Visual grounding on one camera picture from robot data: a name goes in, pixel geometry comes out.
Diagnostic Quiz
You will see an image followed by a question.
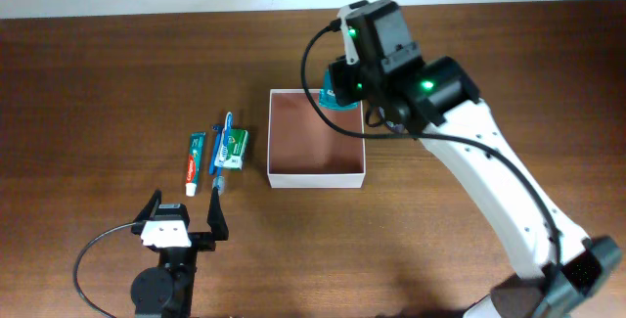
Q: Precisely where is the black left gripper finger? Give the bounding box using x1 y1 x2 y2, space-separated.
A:
206 188 229 241
134 189 162 222

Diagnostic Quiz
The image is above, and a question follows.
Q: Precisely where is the teal Listerine mouthwash bottle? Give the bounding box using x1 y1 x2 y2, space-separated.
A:
319 70 359 111

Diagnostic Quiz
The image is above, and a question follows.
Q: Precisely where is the pink box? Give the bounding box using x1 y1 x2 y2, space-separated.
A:
266 89 366 189

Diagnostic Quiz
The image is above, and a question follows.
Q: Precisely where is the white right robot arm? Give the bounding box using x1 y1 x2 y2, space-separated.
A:
329 57 622 317

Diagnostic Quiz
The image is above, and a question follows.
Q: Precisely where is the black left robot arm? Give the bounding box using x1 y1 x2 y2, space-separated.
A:
130 186 229 318

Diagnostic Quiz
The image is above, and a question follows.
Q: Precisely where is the blue white toothbrush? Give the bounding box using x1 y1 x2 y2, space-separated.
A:
212 112 233 195

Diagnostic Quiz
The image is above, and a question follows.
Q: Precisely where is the green Colgate toothpaste tube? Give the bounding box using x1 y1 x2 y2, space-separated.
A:
185 132 206 197

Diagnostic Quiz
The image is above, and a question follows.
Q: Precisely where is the green Dettol soap bar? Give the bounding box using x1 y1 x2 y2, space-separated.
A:
223 128 249 170

